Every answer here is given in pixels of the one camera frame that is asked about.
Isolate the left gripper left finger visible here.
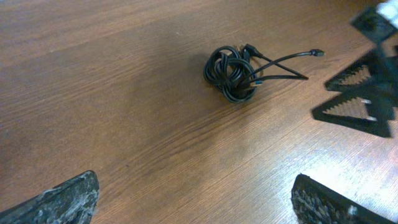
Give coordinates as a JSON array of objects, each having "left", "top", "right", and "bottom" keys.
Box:
[{"left": 1, "top": 170, "right": 100, "bottom": 224}]

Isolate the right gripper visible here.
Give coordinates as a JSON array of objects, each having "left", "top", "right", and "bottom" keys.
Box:
[{"left": 312, "top": 7, "right": 397, "bottom": 138}]

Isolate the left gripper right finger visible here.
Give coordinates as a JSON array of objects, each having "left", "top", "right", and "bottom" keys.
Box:
[{"left": 291, "top": 174, "right": 394, "bottom": 224}]

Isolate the thin black usb cable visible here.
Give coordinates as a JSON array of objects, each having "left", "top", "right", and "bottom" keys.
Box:
[{"left": 239, "top": 49, "right": 325, "bottom": 91}]

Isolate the thick black cable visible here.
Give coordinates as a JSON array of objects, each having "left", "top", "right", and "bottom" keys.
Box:
[{"left": 203, "top": 43, "right": 265, "bottom": 104}]

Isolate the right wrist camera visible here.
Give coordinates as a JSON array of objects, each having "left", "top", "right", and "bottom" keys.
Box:
[{"left": 376, "top": 0, "right": 398, "bottom": 29}]

